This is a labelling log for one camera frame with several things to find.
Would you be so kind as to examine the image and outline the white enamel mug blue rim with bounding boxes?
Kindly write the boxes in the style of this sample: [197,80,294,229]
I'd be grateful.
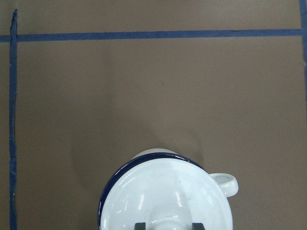
[97,148,239,230]

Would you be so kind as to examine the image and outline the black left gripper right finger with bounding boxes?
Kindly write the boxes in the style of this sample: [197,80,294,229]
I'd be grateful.
[192,223,204,230]

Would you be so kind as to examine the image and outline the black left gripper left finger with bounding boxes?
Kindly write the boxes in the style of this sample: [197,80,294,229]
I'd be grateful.
[134,222,146,230]

